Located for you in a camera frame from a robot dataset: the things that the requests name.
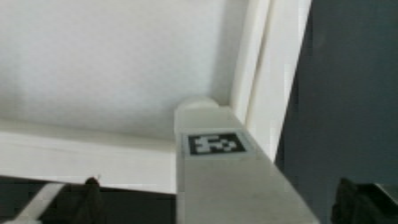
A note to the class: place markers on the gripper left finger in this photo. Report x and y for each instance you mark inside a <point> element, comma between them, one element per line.
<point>65,204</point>

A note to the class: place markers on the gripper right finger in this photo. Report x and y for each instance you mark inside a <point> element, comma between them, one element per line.
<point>366,203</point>

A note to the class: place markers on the white desk top tray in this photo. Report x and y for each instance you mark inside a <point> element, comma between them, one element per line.
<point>104,60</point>

